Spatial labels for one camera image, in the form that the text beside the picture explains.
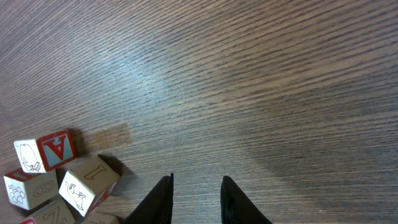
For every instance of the wooden block red side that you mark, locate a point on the wooden block red side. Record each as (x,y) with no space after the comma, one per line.
(46,153)

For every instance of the yellow letter K block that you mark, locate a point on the yellow letter K block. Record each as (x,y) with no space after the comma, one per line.
(100,218)

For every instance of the red letter I block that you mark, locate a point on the red letter I block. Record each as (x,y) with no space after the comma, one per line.
(55,212)

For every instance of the wooden block blue side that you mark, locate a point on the wooden block blue side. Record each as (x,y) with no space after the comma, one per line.
(29,190)

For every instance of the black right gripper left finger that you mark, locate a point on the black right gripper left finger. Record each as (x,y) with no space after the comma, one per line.
(156,207)

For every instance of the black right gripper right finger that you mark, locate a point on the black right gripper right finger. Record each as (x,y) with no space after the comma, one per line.
(236,207)

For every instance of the wooden block hand drawing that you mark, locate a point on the wooden block hand drawing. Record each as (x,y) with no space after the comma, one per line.
(88,184)

